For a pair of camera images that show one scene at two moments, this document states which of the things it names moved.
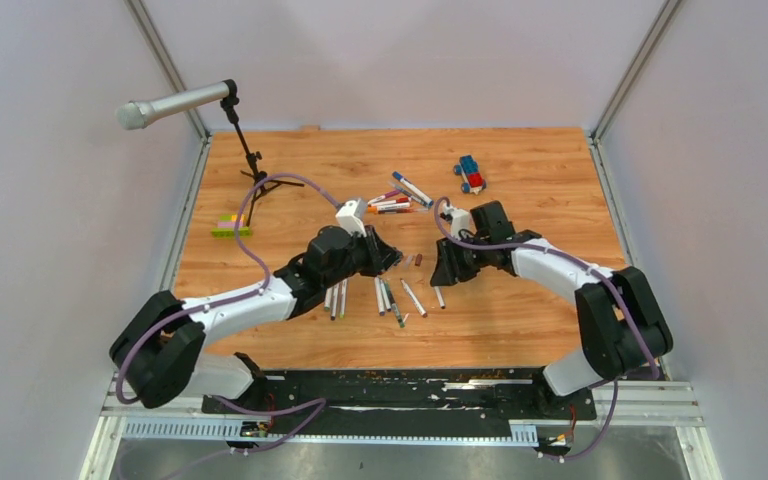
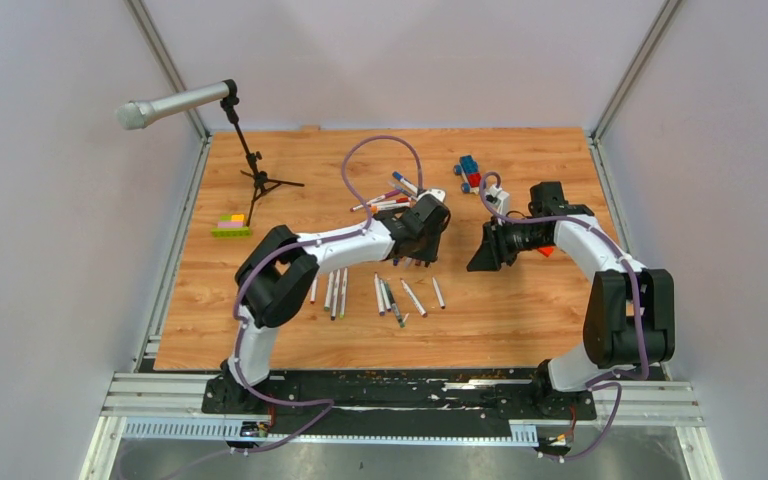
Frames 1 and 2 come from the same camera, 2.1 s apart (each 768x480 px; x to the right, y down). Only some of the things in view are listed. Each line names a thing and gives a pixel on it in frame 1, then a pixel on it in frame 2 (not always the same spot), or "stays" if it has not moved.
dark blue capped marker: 385,295 stays
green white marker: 328,299 stays
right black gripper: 449,270 → 486,257
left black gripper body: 354,260 → 429,251
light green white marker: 343,296 stays
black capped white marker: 440,296 stays
